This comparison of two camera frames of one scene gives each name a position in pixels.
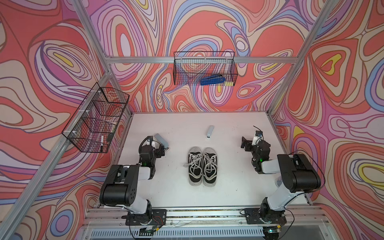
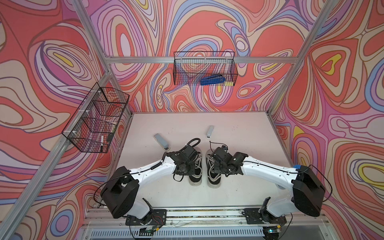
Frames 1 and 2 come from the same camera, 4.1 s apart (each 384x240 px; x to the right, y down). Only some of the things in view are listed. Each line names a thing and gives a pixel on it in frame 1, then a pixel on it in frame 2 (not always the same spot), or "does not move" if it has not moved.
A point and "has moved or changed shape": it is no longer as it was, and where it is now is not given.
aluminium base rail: (102, 217) does not move
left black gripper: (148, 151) -> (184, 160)
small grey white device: (211, 129) does not move
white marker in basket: (102, 143) does not move
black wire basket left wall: (92, 127) does not move
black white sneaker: (195, 166) does not move
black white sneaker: (210, 166) has moved or changed shape
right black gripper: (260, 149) -> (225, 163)
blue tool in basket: (216, 79) does not move
